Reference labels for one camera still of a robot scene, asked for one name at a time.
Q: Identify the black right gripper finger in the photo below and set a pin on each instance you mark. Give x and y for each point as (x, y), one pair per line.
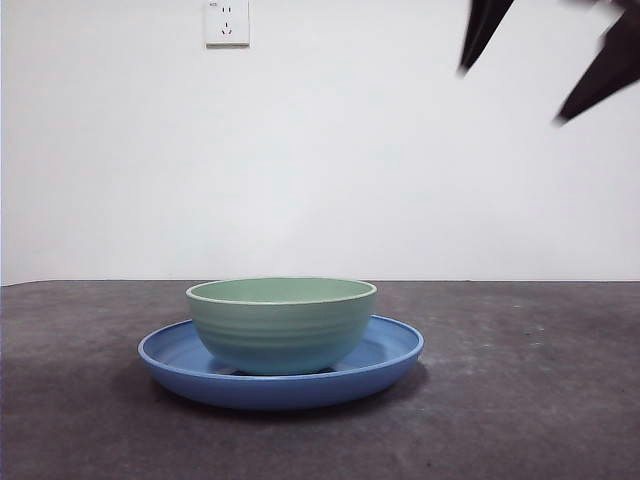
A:
(482, 35)
(605, 75)

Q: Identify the white wall power outlet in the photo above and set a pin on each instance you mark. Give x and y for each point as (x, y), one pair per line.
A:
(227, 25)

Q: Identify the blue plate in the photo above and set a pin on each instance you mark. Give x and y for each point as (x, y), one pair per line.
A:
(280, 392)

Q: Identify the green bowl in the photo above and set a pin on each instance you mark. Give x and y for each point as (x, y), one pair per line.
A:
(280, 330)

